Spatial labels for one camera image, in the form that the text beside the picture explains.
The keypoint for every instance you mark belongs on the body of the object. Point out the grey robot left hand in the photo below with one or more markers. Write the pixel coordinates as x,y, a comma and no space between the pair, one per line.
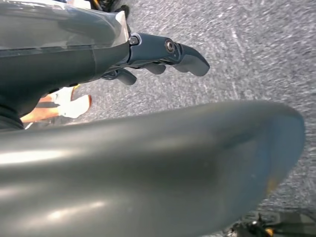
62,59

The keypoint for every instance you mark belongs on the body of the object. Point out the person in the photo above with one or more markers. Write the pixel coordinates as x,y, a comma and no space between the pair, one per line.
74,108

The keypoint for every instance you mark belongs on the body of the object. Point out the black wheeled base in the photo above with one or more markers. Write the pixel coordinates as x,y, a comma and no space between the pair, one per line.
254,227

